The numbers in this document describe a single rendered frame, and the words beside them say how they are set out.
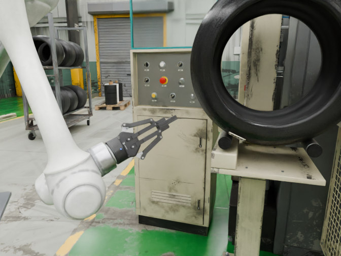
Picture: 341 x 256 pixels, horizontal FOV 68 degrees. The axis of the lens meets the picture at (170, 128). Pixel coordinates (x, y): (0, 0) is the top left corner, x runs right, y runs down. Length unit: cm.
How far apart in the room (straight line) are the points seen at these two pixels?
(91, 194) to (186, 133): 117
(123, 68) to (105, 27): 165
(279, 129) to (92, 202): 61
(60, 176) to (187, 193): 131
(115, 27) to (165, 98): 901
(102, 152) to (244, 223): 95
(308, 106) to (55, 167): 94
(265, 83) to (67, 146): 92
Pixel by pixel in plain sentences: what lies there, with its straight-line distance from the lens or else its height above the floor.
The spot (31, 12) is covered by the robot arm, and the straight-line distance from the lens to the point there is 91.
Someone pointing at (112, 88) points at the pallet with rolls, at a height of 60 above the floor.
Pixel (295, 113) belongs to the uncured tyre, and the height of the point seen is 97.
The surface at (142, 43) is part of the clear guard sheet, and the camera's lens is 171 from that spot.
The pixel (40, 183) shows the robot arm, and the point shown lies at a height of 87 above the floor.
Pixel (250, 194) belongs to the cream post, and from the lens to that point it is 137.
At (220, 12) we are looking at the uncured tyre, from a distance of 87.
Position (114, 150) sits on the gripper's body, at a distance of 73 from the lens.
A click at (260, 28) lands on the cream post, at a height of 132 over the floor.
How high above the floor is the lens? 116
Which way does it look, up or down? 13 degrees down
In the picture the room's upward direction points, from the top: straight up
